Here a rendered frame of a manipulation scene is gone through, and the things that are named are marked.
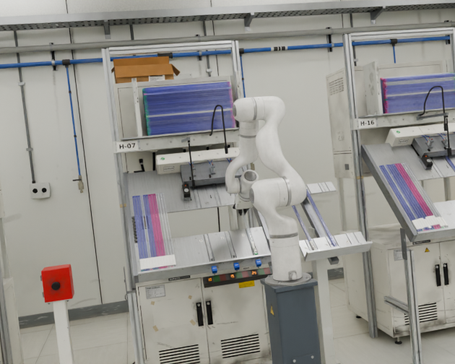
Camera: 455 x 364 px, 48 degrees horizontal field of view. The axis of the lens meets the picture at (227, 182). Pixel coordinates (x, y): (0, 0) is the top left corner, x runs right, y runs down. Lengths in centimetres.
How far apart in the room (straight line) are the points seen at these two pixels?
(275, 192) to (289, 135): 261
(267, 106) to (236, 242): 76
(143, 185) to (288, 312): 119
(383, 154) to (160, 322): 164
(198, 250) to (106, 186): 197
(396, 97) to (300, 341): 175
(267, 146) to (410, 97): 147
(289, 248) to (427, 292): 144
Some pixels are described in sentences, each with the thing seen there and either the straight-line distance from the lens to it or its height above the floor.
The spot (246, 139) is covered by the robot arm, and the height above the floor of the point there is 130.
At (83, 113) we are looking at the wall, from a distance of 440.
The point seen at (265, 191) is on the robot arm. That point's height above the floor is 108.
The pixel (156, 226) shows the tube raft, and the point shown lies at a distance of 263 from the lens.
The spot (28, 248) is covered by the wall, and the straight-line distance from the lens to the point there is 448.
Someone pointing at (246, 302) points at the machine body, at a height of 41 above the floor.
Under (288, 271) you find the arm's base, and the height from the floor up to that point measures 75.
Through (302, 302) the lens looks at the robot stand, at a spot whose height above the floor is 62.
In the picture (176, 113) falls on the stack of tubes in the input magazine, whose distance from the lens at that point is 288.
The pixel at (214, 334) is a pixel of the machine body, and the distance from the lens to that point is 290.
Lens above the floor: 124
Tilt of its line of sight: 3 degrees down
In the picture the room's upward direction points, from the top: 6 degrees counter-clockwise
